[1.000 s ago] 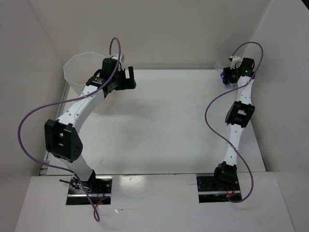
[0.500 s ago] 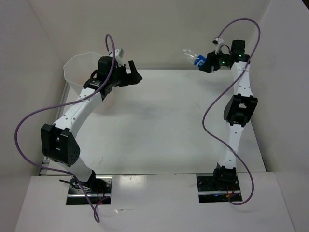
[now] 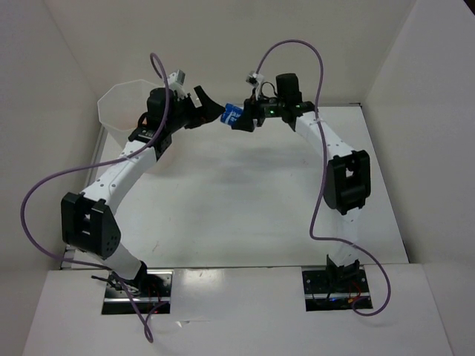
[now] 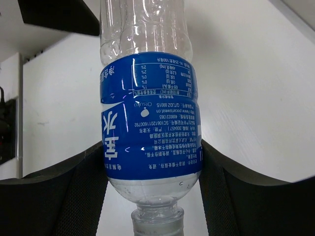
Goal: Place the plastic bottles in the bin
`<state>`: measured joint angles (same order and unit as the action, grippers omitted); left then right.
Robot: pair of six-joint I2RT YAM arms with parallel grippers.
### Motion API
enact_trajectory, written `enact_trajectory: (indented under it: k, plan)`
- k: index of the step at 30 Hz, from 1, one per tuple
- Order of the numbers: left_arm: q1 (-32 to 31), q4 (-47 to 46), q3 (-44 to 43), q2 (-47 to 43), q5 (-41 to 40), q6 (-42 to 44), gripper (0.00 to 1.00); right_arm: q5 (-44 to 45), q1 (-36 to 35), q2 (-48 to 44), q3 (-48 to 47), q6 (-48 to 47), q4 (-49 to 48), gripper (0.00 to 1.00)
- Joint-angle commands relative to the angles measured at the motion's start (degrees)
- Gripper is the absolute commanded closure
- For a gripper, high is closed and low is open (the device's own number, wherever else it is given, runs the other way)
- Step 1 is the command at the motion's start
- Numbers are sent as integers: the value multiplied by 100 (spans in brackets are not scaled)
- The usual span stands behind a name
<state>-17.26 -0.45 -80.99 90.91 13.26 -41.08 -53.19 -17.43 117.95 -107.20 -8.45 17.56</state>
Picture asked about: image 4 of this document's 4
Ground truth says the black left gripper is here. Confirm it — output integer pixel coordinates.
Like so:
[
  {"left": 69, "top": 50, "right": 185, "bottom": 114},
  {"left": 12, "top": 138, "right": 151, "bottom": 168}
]
[{"left": 18, "top": 0, "right": 99, "bottom": 36}]

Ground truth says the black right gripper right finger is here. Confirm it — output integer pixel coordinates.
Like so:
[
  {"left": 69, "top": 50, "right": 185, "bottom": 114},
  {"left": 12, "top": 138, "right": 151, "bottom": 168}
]
[{"left": 199, "top": 141, "right": 315, "bottom": 236}]

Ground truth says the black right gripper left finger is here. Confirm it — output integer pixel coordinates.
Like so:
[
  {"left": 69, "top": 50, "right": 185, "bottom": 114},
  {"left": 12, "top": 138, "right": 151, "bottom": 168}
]
[{"left": 0, "top": 142, "right": 108, "bottom": 236}]

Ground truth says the clear bottle with blue label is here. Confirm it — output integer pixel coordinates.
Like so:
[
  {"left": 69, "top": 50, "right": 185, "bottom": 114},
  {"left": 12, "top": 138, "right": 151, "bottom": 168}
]
[{"left": 100, "top": 0, "right": 203, "bottom": 236}]

